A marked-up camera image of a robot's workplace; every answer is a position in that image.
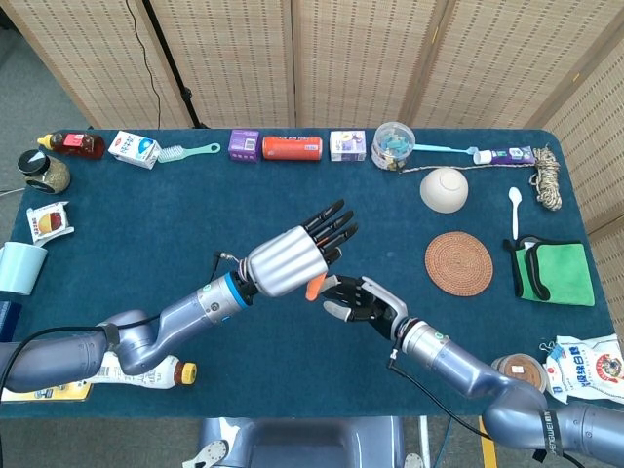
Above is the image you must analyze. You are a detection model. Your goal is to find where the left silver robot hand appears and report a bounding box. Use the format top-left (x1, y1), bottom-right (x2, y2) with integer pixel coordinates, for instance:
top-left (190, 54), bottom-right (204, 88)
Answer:
top-left (242, 198), bottom-right (361, 298)

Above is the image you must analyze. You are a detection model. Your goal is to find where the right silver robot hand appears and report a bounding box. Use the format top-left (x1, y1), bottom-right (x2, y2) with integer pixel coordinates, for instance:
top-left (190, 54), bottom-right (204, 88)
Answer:
top-left (319, 274), bottom-right (410, 341)

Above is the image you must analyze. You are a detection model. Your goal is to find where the orange stretchy toy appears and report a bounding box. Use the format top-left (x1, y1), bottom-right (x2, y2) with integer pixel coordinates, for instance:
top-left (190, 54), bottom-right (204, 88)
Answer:
top-left (305, 236), bottom-right (328, 300)

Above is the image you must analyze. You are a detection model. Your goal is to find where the brown rattan coaster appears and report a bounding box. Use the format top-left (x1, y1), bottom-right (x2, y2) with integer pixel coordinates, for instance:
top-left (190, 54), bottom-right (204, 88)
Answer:
top-left (424, 230), bottom-right (494, 297)

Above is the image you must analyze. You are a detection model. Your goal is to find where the orange can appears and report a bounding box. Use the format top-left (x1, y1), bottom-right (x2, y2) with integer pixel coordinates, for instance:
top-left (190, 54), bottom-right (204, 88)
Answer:
top-left (261, 136), bottom-right (324, 162)

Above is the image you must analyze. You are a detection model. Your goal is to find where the purple box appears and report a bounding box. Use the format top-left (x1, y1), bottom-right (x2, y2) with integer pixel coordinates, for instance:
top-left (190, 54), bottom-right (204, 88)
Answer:
top-left (227, 128), bottom-right (262, 164)

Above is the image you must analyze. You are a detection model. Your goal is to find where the white purple carton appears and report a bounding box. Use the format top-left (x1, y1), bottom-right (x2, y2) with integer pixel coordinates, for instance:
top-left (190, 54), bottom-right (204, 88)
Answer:
top-left (329, 129), bottom-right (368, 163)

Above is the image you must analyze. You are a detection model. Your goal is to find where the cream bowl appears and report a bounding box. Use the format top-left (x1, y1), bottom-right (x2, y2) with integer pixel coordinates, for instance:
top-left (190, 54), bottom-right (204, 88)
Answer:
top-left (419, 166), bottom-right (470, 215)

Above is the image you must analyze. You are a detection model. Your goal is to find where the blue tablecloth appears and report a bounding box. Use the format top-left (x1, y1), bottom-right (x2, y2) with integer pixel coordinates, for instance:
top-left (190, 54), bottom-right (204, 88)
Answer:
top-left (0, 127), bottom-right (624, 420)

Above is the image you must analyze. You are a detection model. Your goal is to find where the clear jar of clips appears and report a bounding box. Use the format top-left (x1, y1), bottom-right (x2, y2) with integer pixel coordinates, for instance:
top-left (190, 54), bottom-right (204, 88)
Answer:
top-left (370, 122), bottom-right (416, 173)

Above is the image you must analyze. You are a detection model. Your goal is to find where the grey robot torso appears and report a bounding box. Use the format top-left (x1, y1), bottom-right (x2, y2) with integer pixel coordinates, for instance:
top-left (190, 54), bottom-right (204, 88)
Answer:
top-left (183, 416), bottom-right (425, 468)

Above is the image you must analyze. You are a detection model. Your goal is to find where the round brown lidded cup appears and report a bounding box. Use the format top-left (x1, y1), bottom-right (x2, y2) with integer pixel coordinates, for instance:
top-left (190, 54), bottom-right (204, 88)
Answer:
top-left (489, 353), bottom-right (549, 394)

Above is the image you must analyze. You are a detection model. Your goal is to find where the light blue toothbrush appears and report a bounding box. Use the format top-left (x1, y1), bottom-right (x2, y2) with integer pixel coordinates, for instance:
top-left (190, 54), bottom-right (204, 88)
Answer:
top-left (412, 142), bottom-right (482, 156)

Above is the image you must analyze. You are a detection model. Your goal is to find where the tea bottle yellow cap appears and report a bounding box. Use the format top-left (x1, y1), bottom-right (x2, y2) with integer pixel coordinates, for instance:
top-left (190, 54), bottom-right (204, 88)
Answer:
top-left (85, 350), bottom-right (198, 391)

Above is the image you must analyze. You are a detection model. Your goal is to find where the white plastic spoon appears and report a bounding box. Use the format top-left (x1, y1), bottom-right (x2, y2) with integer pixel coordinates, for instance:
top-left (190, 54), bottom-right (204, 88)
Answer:
top-left (507, 186), bottom-right (524, 241)

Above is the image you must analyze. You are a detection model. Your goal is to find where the white blue milk carton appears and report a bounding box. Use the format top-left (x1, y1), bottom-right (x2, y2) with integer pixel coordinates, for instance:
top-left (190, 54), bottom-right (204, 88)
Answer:
top-left (107, 131), bottom-right (163, 171)

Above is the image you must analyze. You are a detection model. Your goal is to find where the green cloth black edge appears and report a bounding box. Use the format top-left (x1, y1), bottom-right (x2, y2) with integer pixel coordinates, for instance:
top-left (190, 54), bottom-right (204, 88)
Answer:
top-left (503, 236), bottom-right (597, 308)

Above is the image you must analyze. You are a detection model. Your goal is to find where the purple white toothpaste tube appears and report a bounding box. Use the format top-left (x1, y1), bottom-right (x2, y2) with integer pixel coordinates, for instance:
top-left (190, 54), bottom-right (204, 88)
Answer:
top-left (472, 145), bottom-right (537, 166)

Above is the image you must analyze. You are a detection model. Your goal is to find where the bamboo folding screen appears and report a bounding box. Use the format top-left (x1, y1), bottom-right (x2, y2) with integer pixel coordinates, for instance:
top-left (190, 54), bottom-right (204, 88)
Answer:
top-left (0, 0), bottom-right (624, 235)

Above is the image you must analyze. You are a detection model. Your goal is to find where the black stand pole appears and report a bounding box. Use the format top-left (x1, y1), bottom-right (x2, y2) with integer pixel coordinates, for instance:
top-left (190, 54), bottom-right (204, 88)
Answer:
top-left (140, 0), bottom-right (210, 130)

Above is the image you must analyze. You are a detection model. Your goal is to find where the white sugar bag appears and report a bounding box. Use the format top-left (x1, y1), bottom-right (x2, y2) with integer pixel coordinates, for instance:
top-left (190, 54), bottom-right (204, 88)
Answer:
top-left (540, 333), bottom-right (624, 405)

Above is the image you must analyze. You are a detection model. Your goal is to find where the red sauce bottle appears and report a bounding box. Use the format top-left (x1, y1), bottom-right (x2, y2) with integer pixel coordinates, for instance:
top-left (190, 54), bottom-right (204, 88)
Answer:
top-left (37, 131), bottom-right (106, 161)

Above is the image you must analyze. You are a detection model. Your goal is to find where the white red snack packet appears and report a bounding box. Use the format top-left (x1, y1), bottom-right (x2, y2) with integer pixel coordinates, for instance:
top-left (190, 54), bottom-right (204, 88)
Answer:
top-left (25, 200), bottom-right (75, 245)

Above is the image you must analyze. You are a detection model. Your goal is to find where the glass jar black lid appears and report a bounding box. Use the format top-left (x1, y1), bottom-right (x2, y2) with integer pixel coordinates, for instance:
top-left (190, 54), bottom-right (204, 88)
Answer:
top-left (18, 149), bottom-right (72, 195)

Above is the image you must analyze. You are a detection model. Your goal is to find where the light blue mug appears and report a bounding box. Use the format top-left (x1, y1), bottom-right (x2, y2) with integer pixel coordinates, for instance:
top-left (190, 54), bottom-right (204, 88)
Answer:
top-left (0, 241), bottom-right (49, 296)

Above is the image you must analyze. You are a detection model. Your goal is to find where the yellow razor package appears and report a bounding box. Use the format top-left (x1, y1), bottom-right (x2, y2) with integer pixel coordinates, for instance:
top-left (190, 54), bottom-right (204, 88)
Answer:
top-left (0, 379), bottom-right (93, 404)

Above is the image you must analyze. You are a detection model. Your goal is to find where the dark blue box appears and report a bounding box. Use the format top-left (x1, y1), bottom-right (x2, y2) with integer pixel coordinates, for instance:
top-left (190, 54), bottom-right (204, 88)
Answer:
top-left (0, 300), bottom-right (24, 343)

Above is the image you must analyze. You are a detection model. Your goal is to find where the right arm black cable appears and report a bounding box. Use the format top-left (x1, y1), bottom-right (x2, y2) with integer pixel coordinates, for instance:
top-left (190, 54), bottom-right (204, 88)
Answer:
top-left (387, 348), bottom-right (488, 438)

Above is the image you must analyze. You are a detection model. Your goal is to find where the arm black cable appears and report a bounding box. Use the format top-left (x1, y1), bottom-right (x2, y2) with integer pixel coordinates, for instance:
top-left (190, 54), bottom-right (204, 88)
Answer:
top-left (0, 251), bottom-right (244, 391)
top-left (387, 348), bottom-right (488, 438)

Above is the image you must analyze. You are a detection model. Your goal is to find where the green handled white brush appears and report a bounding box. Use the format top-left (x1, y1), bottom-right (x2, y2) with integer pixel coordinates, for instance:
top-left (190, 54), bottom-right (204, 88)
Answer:
top-left (157, 141), bottom-right (222, 164)

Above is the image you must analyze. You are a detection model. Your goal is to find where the braided rope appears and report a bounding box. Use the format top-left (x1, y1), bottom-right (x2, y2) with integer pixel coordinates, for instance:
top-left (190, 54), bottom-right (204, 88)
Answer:
top-left (400, 147), bottom-right (564, 212)

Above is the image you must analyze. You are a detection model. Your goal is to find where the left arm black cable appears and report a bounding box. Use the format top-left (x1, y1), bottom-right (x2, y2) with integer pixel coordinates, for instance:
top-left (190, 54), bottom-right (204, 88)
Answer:
top-left (0, 251), bottom-right (244, 391)

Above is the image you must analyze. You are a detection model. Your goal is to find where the thin black hanging cable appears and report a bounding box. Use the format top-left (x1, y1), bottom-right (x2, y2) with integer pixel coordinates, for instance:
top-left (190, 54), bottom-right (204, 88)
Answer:
top-left (125, 0), bottom-right (165, 129)

